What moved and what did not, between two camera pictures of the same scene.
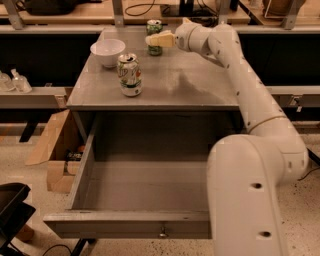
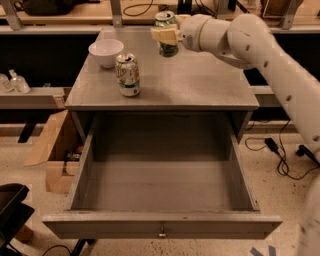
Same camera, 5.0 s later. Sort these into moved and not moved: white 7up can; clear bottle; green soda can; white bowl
Moved: green soda can
Not moved: white bowl; white 7up can; clear bottle
